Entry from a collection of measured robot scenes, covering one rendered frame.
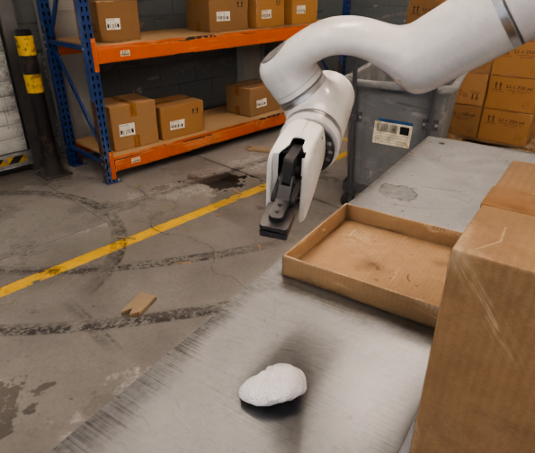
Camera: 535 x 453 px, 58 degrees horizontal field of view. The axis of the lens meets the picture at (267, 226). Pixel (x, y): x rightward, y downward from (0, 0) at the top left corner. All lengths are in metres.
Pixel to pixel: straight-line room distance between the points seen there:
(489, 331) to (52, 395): 1.68
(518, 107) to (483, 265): 3.77
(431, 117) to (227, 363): 2.22
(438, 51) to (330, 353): 0.42
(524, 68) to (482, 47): 3.46
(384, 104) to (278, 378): 2.31
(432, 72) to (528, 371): 0.37
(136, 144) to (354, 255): 2.92
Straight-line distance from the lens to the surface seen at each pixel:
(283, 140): 0.57
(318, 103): 0.67
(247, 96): 4.36
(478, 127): 4.25
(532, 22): 0.64
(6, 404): 1.96
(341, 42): 0.64
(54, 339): 2.17
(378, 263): 0.90
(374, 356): 0.71
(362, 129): 2.87
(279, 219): 0.51
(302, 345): 0.71
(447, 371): 0.45
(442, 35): 0.63
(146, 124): 3.70
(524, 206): 0.48
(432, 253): 0.96
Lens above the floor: 1.30
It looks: 28 degrees down
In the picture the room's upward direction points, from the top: straight up
